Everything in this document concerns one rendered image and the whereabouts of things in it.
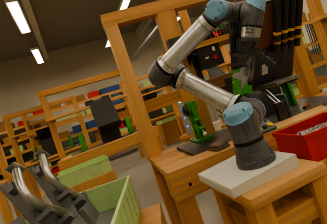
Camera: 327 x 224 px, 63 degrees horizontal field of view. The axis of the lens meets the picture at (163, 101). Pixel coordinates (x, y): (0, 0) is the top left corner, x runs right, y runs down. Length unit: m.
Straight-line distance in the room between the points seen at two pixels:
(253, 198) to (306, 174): 0.22
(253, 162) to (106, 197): 0.67
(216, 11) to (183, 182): 0.79
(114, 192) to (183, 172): 0.33
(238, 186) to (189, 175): 0.42
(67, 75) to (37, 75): 1.10
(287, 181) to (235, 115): 0.28
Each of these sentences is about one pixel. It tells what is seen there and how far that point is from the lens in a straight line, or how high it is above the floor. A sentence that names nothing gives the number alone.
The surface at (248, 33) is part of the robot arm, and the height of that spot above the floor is 1.37.
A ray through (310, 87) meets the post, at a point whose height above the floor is 0.95.
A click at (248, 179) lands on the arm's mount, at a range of 0.99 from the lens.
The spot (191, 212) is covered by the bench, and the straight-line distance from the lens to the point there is 1.40.
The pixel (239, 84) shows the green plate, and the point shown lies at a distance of 1.72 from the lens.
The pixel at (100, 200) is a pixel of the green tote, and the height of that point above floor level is 0.90.
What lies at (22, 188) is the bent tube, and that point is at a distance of 1.01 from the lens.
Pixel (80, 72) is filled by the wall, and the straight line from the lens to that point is 11.64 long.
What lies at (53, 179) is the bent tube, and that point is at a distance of 1.15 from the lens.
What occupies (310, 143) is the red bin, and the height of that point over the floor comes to 0.88.
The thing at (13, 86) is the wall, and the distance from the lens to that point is 11.72.
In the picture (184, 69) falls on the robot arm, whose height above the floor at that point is 1.34.
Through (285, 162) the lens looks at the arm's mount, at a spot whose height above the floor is 0.89.
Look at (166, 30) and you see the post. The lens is 2.01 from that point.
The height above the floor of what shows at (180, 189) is 0.81.
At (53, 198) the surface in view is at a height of 1.01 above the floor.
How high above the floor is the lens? 1.24
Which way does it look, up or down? level
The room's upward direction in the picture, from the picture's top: 19 degrees counter-clockwise
